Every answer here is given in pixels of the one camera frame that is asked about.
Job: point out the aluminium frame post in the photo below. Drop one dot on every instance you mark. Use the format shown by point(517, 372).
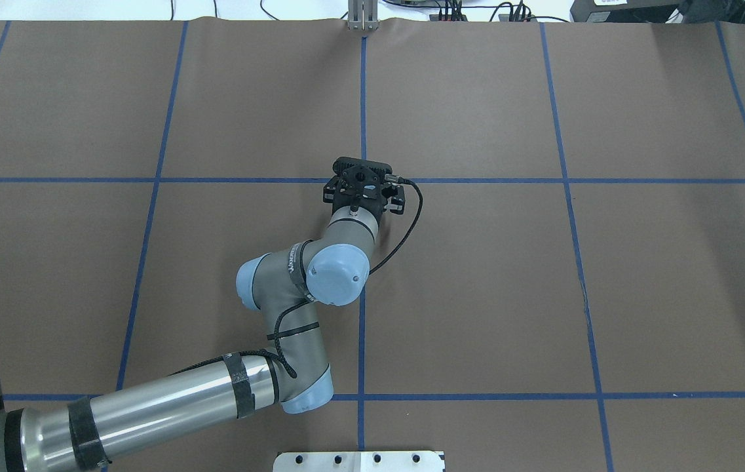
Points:
point(362, 15)

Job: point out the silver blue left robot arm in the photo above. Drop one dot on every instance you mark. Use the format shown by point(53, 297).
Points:
point(292, 371)

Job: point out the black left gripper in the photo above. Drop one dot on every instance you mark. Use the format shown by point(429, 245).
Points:
point(331, 192)

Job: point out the white camera stand pillar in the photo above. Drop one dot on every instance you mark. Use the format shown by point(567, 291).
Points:
point(399, 460)

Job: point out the black box top right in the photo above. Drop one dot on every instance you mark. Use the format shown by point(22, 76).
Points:
point(654, 12)

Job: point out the brown paper table mat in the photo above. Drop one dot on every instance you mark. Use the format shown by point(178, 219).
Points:
point(572, 299)

